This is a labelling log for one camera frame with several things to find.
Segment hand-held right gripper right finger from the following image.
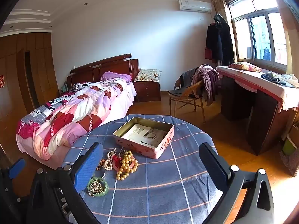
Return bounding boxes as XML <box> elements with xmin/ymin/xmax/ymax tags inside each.
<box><xmin>198</xmin><ymin>142</ymin><xmax>275</xmax><ymax>224</ymax></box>

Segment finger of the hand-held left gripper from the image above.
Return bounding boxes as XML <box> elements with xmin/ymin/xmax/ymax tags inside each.
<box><xmin>0</xmin><ymin>158</ymin><xmax>26</xmax><ymax>182</ymax></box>
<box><xmin>0</xmin><ymin>180</ymin><xmax>32</xmax><ymax>224</ymax></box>

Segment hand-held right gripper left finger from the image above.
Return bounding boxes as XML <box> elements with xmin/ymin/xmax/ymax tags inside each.
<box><xmin>30</xmin><ymin>142</ymin><xmax>104</xmax><ymax>224</ymax></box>

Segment cream pearl necklace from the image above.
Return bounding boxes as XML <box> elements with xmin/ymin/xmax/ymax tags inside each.
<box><xmin>104</xmin><ymin>148</ymin><xmax>117</xmax><ymax>171</ymax></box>

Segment green bangle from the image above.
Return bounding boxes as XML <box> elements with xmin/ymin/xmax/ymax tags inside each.
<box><xmin>87</xmin><ymin>177</ymin><xmax>109</xmax><ymax>197</ymax></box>

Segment small metallic bead strand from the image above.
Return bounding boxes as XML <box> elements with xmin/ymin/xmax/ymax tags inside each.
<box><xmin>88</xmin><ymin>180</ymin><xmax>105</xmax><ymax>197</ymax></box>

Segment gold bead bracelet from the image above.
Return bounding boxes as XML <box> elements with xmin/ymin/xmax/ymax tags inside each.
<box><xmin>116</xmin><ymin>151</ymin><xmax>139</xmax><ymax>181</ymax></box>

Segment pink bangle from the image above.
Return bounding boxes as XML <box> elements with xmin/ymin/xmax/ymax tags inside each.
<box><xmin>112</xmin><ymin>155</ymin><xmax>139</xmax><ymax>172</ymax></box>

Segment pink tin box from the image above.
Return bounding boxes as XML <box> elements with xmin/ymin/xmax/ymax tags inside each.
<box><xmin>113</xmin><ymin>117</ymin><xmax>175</xmax><ymax>159</ymax></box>

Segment pink patchwork quilt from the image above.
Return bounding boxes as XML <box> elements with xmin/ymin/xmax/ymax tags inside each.
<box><xmin>16</xmin><ymin>78</ymin><xmax>128</xmax><ymax>161</ymax></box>

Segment blue plaid tablecloth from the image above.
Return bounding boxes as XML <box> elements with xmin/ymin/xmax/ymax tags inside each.
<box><xmin>63</xmin><ymin>114</ymin><xmax>236</xmax><ymax>224</ymax></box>

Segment printed paper sheet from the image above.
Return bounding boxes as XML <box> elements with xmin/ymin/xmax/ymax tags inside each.
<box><xmin>122</xmin><ymin>124</ymin><xmax>169</xmax><ymax>146</ymax></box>

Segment dark wooden desk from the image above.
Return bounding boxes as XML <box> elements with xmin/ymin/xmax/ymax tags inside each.
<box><xmin>216</xmin><ymin>66</ymin><xmax>299</xmax><ymax>155</ymax></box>

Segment wicker chair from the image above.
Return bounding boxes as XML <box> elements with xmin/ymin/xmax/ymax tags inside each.
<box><xmin>168</xmin><ymin>68</ymin><xmax>206</xmax><ymax>123</ymax></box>

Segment brown fuzzy mat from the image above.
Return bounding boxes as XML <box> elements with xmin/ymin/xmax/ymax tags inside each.
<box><xmin>280</xmin><ymin>152</ymin><xmax>299</xmax><ymax>178</ymax></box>

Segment green bin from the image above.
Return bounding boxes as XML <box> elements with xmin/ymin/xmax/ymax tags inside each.
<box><xmin>281</xmin><ymin>135</ymin><xmax>299</xmax><ymax>157</ymax></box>

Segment dark grey garment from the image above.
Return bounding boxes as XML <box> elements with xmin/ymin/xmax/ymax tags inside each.
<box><xmin>168</xmin><ymin>69</ymin><xmax>199</xmax><ymax>97</ymax></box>

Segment purple pink garment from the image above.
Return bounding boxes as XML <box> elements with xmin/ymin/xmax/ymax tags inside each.
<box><xmin>192</xmin><ymin>65</ymin><xmax>220</xmax><ymax>106</ymax></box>

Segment cardboard box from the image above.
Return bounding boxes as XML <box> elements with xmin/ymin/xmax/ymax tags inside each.
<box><xmin>288</xmin><ymin>121</ymin><xmax>299</xmax><ymax>143</ymax></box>

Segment purple pillow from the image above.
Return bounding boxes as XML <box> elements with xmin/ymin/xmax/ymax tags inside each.
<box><xmin>100</xmin><ymin>72</ymin><xmax>132</xmax><ymax>83</ymax></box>

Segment wooden nightstand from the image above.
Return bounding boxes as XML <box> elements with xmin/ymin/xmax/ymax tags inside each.
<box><xmin>134</xmin><ymin>75</ymin><xmax>161</xmax><ymax>102</ymax></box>

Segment pink white desk cloth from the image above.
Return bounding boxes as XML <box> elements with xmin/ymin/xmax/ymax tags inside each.
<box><xmin>216</xmin><ymin>66</ymin><xmax>299</xmax><ymax>111</ymax></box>

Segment wooden bed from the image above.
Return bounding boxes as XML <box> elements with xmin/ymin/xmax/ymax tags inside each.
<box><xmin>16</xmin><ymin>53</ymin><xmax>140</xmax><ymax>170</ymax></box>

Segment dark folded garment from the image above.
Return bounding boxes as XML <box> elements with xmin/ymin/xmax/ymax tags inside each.
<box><xmin>260</xmin><ymin>74</ymin><xmax>286</xmax><ymax>84</ymax></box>

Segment floral pink pillow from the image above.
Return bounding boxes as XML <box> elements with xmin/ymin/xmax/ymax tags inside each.
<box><xmin>228</xmin><ymin>61</ymin><xmax>263</xmax><ymax>73</ymax></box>

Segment floral cushion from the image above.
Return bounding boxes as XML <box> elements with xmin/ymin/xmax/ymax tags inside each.
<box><xmin>134</xmin><ymin>69</ymin><xmax>162</xmax><ymax>83</ymax></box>

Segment wooden wardrobe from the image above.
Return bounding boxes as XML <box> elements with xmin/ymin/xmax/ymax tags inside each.
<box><xmin>0</xmin><ymin>31</ymin><xmax>60</xmax><ymax>122</ymax></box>

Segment pale folded garment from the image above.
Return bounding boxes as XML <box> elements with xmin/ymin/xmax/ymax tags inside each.
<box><xmin>269</xmin><ymin>72</ymin><xmax>299</xmax><ymax>88</ymax></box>

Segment dark hooded coat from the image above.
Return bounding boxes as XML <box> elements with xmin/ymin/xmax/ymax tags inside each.
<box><xmin>213</xmin><ymin>13</ymin><xmax>235</xmax><ymax>66</ymax></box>

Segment black hanging jacket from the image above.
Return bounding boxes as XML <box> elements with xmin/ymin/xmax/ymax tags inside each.
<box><xmin>206</xmin><ymin>23</ymin><xmax>221</xmax><ymax>62</ymax></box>

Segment window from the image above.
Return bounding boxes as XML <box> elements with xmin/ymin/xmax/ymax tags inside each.
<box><xmin>228</xmin><ymin>0</ymin><xmax>290</xmax><ymax>73</ymax></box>

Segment white air conditioner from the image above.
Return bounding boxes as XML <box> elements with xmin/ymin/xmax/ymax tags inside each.
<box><xmin>179</xmin><ymin>0</ymin><xmax>212</xmax><ymax>13</ymax></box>

